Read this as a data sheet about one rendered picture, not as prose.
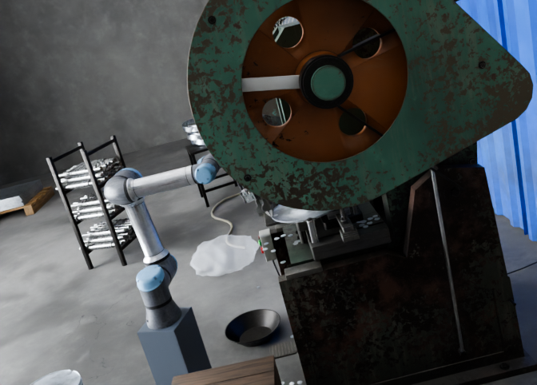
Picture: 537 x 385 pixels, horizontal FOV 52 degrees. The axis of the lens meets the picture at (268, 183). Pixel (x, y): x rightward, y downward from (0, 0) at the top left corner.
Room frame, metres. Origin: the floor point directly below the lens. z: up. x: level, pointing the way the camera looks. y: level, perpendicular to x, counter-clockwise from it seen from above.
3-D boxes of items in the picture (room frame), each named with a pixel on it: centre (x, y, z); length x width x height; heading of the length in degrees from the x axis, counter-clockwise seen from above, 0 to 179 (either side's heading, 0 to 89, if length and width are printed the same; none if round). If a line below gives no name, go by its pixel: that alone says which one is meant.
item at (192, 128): (5.14, 0.47, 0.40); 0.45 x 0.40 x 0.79; 11
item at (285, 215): (2.10, -0.12, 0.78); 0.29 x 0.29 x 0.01
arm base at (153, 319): (2.11, 0.58, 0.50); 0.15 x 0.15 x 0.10
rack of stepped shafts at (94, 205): (4.22, 1.33, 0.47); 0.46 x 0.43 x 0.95; 69
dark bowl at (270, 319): (2.52, 0.27, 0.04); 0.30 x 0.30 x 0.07
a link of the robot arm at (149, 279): (2.11, 0.58, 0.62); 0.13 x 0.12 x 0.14; 170
